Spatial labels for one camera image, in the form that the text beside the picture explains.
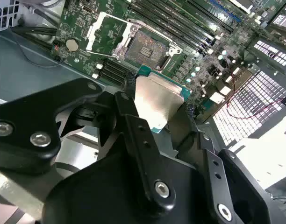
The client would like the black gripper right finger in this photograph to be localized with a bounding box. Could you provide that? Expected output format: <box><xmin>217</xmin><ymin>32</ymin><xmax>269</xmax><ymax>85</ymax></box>
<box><xmin>171</xmin><ymin>105</ymin><xmax>272</xmax><ymax>224</ymax></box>

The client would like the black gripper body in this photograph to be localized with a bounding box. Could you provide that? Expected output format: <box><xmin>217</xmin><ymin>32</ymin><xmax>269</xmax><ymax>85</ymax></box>
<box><xmin>42</xmin><ymin>149</ymin><xmax>214</xmax><ymax>224</ymax></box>

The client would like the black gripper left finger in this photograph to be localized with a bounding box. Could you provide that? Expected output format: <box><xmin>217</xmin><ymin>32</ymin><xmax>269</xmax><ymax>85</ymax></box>
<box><xmin>0</xmin><ymin>78</ymin><xmax>176</xmax><ymax>212</ymax></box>

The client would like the silver CPU green edge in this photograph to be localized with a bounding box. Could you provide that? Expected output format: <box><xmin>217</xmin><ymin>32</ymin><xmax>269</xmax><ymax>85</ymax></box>
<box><xmin>133</xmin><ymin>66</ymin><xmax>193</xmax><ymax>135</ymax></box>

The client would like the metal socket cover frame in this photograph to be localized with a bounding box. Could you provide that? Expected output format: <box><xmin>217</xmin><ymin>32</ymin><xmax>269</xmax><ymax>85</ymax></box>
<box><xmin>85</xmin><ymin>11</ymin><xmax>134</xmax><ymax>58</ymax></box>

